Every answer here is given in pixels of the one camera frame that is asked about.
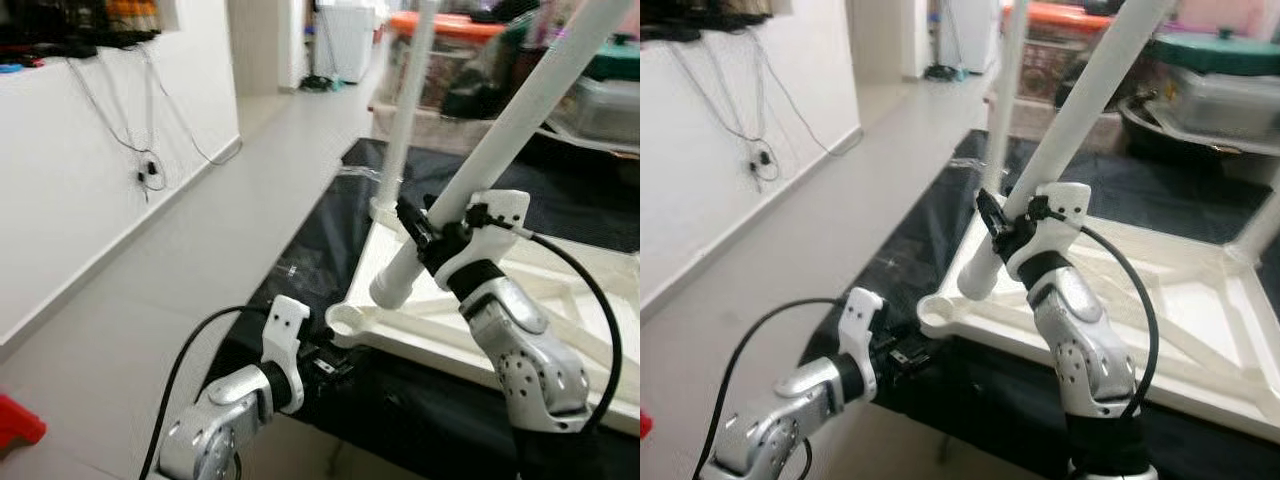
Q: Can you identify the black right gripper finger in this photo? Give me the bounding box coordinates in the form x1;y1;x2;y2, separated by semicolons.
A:
397;198;436;251
977;188;1011;241

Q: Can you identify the white plastic table top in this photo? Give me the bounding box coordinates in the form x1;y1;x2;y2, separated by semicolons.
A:
325;195;641;436
917;185;1280;446

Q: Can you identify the black tablecloth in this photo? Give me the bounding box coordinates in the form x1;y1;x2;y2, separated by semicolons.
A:
205;135;641;480
800;128;1280;480

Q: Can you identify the beige cloth covered bench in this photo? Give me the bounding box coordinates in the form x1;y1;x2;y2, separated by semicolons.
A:
985;90;1126;151
372;100;501;151

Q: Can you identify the black bag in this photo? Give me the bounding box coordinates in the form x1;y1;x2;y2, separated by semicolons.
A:
1055;40;1141;111
440;45;531;121

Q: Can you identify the black wok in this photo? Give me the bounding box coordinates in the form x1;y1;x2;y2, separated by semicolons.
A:
1120;95;1280;166

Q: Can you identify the white refrigerator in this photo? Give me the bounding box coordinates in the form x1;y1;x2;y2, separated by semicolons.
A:
315;0;379;83
940;0;1001;73

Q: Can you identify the orange lidded storage box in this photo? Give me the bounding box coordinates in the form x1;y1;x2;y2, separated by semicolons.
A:
1000;0;1116;101
390;10;511;111

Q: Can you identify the clear plastic storage container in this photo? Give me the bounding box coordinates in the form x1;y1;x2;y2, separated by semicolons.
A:
1160;65;1280;141
555;75;641;146

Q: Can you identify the green round pot lid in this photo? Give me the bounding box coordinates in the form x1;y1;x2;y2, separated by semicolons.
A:
1145;28;1280;76
585;35;641;81

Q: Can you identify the pink plastic container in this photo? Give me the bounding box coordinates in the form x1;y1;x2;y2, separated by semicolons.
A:
1170;0;1280;31

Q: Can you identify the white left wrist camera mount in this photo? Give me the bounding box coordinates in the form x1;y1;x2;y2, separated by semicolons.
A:
842;287;886;376
262;295;311;391

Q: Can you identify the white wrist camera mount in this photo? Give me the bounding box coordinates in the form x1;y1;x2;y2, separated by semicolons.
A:
1005;182;1093;281
430;190;531;291
262;295;311;391
842;287;886;376

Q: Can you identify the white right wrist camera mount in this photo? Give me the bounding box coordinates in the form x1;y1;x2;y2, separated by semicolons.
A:
1005;182;1093;281
430;190;531;291

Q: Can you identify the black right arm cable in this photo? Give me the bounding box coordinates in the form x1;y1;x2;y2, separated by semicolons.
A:
470;205;623;431
1045;205;1161;421

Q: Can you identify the black wall cable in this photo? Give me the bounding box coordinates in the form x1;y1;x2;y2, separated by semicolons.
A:
65;55;166;196
670;40;781;186
745;30;861;156
140;45;243;166

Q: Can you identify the black wall shelf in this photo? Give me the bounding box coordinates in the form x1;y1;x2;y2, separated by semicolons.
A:
640;0;791;41
0;0;161;61

